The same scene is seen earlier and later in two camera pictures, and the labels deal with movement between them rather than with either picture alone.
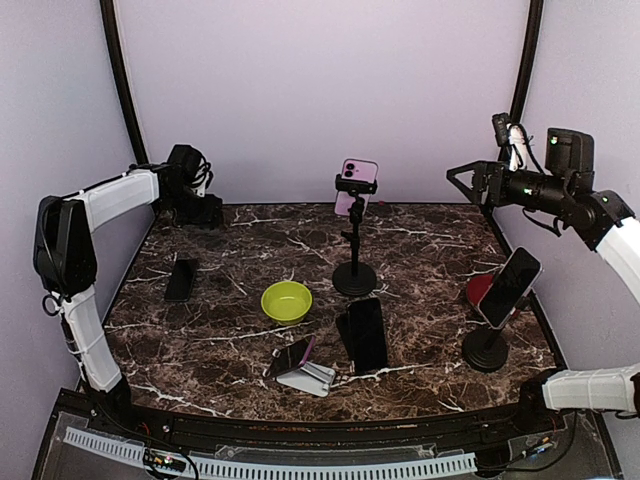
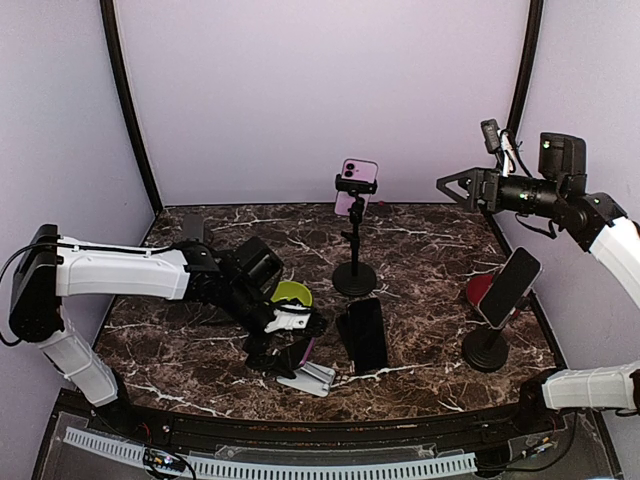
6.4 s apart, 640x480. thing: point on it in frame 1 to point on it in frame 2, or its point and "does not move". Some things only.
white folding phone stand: [310, 377] does not move
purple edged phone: [289, 357] does not move
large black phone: [368, 336] does not move
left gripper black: [208, 216] to [272, 364]
